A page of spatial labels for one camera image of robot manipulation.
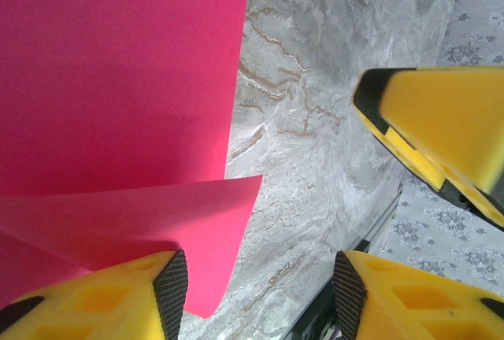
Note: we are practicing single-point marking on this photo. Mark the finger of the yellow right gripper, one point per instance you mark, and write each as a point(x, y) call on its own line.
point(453, 119)

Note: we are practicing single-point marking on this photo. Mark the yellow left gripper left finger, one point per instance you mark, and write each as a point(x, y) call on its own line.
point(98, 308)

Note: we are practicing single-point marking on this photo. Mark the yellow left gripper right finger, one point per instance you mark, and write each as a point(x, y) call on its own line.
point(413, 308)

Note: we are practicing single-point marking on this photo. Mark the pink cloth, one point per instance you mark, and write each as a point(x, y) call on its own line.
point(118, 80)

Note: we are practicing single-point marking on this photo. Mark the aluminium right table rail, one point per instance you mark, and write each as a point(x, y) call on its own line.
point(378, 218)

